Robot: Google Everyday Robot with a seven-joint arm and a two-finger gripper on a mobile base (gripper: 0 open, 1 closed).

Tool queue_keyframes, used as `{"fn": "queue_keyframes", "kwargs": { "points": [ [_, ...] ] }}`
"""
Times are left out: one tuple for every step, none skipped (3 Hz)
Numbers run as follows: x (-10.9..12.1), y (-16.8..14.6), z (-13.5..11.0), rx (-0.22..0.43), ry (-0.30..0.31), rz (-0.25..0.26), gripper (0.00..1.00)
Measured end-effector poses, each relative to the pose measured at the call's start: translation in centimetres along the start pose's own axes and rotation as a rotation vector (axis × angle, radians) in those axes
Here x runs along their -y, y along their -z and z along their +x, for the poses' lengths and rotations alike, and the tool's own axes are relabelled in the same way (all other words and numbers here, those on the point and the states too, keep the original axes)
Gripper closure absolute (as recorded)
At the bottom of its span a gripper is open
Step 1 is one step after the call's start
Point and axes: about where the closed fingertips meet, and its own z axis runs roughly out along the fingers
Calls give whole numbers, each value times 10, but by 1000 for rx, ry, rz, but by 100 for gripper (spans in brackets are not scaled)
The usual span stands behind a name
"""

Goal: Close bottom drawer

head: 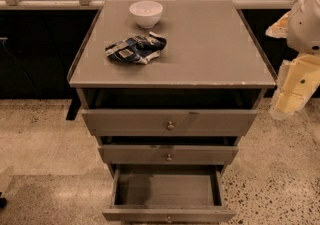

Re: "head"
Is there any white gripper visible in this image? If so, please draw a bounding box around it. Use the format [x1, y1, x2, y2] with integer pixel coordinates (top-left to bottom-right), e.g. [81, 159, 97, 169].
[265, 0, 320, 120]

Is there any grey bottom drawer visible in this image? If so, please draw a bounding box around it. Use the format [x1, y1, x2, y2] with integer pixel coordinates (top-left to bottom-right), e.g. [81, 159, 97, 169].
[101, 164, 237, 225]

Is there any grey drawer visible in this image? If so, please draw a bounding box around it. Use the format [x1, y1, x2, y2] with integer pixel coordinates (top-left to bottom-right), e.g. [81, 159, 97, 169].
[98, 145, 238, 165]
[82, 109, 257, 137]
[101, 164, 237, 225]

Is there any grey wooden drawer cabinet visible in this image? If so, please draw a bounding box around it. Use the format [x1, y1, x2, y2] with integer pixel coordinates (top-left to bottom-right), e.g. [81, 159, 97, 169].
[66, 0, 279, 177]

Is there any grey top drawer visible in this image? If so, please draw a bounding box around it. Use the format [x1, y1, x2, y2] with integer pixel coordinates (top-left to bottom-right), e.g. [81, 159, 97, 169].
[82, 109, 257, 137]

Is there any grey middle drawer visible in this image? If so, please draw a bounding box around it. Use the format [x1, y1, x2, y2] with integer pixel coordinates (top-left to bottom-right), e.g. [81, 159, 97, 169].
[98, 145, 238, 165]

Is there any white ceramic bowl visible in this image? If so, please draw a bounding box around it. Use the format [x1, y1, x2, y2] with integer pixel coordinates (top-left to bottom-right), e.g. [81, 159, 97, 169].
[129, 1, 163, 29]

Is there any crumpled blue snack bag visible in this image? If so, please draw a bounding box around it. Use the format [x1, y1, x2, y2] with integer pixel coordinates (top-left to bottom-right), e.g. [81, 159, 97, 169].
[105, 32, 167, 64]

